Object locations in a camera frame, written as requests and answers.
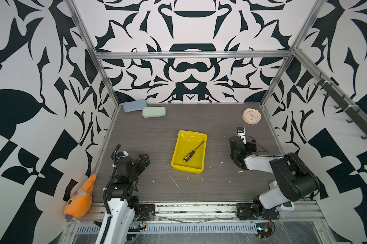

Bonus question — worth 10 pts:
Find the green glasses case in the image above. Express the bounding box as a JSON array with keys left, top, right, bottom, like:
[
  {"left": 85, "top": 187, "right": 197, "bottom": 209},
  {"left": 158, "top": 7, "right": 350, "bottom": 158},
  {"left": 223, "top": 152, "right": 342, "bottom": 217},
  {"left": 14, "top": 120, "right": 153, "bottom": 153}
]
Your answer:
[{"left": 141, "top": 106, "right": 167, "bottom": 118}]

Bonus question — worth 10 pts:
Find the black wall hook rail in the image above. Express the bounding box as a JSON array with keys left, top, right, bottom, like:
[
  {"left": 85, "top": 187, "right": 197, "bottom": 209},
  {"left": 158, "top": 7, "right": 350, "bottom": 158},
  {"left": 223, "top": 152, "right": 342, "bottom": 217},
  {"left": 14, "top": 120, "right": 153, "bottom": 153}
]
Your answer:
[{"left": 315, "top": 74, "right": 367, "bottom": 140}]

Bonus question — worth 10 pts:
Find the black yellow screwdriver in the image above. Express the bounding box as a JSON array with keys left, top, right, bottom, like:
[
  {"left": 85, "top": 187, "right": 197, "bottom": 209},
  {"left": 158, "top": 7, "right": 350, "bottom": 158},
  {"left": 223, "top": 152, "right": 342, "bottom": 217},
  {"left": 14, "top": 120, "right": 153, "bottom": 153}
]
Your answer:
[{"left": 183, "top": 141, "right": 204, "bottom": 163}]

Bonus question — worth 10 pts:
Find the white slotted cable duct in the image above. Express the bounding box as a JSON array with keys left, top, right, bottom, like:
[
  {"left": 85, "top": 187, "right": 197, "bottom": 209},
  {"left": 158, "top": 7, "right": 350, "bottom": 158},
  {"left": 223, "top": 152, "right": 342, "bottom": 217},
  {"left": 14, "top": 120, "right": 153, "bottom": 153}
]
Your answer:
[{"left": 73, "top": 222, "right": 259, "bottom": 235}]

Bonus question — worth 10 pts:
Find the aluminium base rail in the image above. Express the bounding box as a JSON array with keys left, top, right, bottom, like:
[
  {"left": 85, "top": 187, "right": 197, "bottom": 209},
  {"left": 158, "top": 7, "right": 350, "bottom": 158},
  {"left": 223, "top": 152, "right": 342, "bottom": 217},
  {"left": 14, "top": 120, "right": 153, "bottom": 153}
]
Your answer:
[{"left": 141, "top": 201, "right": 325, "bottom": 223}]

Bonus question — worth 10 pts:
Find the blue glasses case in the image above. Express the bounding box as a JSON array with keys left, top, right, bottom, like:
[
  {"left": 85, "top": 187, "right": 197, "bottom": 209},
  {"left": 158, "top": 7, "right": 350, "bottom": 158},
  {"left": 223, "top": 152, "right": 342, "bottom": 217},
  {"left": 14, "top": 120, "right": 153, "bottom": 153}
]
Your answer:
[{"left": 122, "top": 100, "right": 147, "bottom": 112}]

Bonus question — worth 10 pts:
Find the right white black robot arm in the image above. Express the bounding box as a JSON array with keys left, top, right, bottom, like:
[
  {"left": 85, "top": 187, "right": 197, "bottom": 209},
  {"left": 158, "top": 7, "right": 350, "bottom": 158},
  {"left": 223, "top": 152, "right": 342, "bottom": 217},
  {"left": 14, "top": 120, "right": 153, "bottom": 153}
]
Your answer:
[{"left": 229, "top": 127, "right": 320, "bottom": 220}]

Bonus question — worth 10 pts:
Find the yellow plastic bin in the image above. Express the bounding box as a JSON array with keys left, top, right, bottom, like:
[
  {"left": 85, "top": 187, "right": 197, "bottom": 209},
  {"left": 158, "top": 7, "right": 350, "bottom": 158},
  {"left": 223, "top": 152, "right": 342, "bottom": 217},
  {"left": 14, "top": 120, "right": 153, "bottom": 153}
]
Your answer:
[{"left": 171, "top": 130, "right": 207, "bottom": 174}]

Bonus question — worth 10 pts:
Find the orange plush fish toy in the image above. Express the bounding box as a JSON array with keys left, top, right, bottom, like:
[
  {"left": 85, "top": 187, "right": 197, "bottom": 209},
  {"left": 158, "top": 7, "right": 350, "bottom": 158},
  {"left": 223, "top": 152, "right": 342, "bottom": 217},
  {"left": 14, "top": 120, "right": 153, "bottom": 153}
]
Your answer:
[{"left": 64, "top": 173, "right": 98, "bottom": 221}]

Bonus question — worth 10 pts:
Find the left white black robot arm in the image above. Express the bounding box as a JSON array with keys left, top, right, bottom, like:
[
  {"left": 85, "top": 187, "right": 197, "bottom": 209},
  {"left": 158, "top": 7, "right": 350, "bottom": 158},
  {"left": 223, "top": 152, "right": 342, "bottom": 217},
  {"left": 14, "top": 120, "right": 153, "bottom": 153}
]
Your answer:
[{"left": 95, "top": 144, "right": 150, "bottom": 244}]

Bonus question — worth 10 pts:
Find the pink round clock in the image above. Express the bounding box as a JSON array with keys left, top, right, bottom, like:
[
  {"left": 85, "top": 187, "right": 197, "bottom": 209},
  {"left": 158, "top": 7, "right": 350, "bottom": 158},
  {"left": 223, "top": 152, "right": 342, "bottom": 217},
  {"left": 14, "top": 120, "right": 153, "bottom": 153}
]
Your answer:
[{"left": 242, "top": 108, "right": 262, "bottom": 125}]

